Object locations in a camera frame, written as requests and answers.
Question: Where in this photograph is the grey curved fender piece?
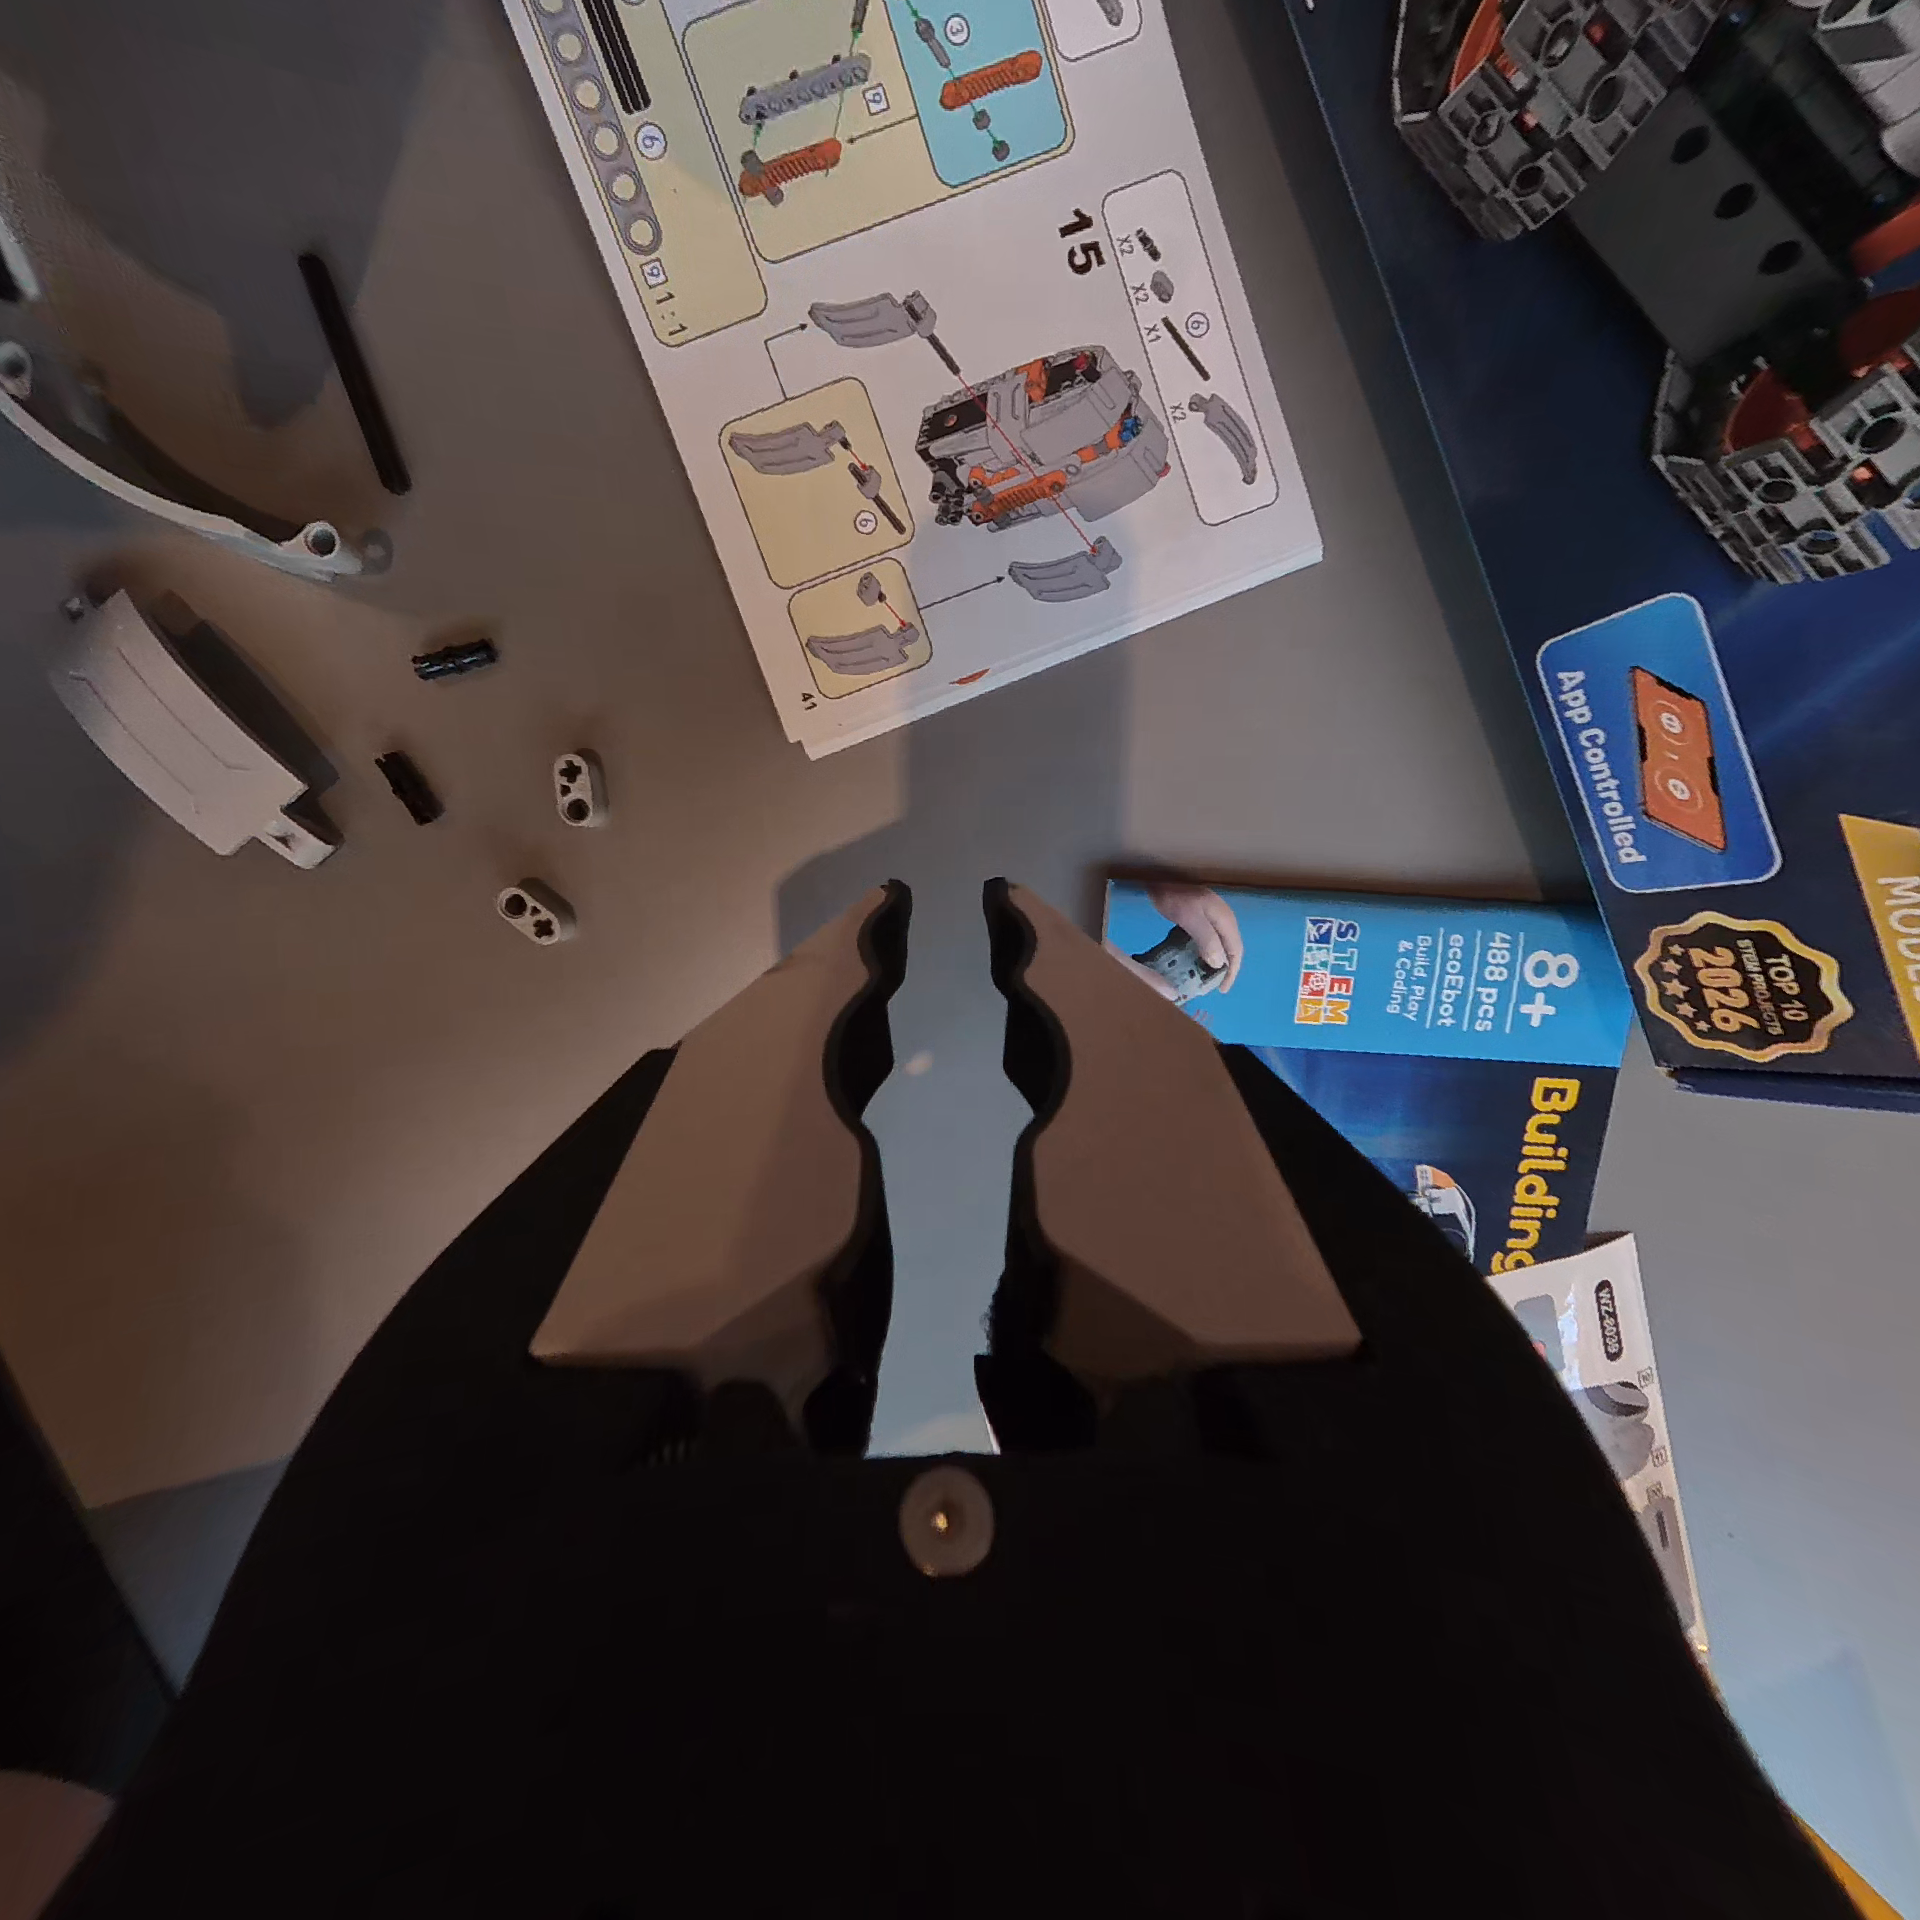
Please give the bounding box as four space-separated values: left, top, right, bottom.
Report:
47 588 345 872
0 335 395 585

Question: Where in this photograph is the blue robot kit booklet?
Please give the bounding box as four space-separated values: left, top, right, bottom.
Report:
1101 877 1637 1278

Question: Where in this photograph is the open instruction manual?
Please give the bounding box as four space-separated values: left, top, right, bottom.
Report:
504 0 1327 758

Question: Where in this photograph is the black axle rod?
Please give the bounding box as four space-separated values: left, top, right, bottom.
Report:
298 250 413 495

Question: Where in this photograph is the yellow flat object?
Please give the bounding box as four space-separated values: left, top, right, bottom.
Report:
1816 1821 1920 1920

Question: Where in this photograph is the clear plastic parts bag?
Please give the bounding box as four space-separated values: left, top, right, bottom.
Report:
1485 1229 1713 1652

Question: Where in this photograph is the blue robot kit box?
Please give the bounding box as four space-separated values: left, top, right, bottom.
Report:
1287 0 1920 1120

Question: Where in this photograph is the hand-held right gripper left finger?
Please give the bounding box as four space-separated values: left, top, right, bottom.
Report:
528 881 915 1453

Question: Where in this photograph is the grey desk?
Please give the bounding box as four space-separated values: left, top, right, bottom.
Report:
0 0 1920 1920

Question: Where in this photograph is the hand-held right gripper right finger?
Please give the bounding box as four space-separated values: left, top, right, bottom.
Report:
971 877 1368 1453

